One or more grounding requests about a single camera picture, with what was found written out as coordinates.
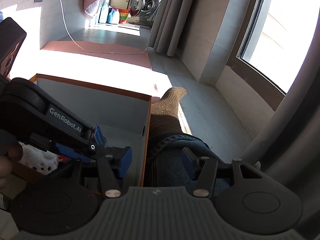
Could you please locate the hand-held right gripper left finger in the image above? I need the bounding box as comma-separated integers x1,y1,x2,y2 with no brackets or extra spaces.
71,146,133,199

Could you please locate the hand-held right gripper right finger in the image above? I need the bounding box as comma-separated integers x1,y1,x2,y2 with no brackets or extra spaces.
181,147,265,198

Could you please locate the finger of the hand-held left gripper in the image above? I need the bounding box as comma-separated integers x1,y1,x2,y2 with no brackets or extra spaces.
55,142,99,162
85,125,98,153

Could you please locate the plush doll keychain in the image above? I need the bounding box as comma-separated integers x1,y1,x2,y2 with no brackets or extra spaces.
57,122,107,163

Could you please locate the white plush toy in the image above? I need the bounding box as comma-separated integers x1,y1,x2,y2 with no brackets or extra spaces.
18,141,60,176

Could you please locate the orange cardboard box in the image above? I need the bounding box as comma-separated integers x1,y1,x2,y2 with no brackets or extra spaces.
10,73,153,196

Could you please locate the person's left hand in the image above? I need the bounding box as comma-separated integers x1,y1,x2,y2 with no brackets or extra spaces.
0,145,24,188

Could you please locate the person's right leg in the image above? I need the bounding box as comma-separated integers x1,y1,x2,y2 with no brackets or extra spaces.
144,87,230,195

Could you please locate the pink floor mat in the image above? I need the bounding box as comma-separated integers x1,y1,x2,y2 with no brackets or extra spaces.
9,40,173,93

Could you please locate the grey curtain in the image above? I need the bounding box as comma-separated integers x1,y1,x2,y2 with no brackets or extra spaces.
147,0,203,57
240,90,320,230

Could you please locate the dark framed window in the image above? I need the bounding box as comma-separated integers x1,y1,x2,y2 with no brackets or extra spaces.
226,0,320,112

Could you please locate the light blue detergent bottle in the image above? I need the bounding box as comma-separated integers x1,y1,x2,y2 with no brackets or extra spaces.
99,2,110,23

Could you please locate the rainbow striped basket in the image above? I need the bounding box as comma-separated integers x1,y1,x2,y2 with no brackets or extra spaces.
119,8,130,24

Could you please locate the silver washing machine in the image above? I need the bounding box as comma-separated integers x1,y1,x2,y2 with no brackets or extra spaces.
129,0,163,22

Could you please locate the white charging cable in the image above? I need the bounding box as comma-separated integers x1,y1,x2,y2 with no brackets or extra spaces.
49,0,148,55

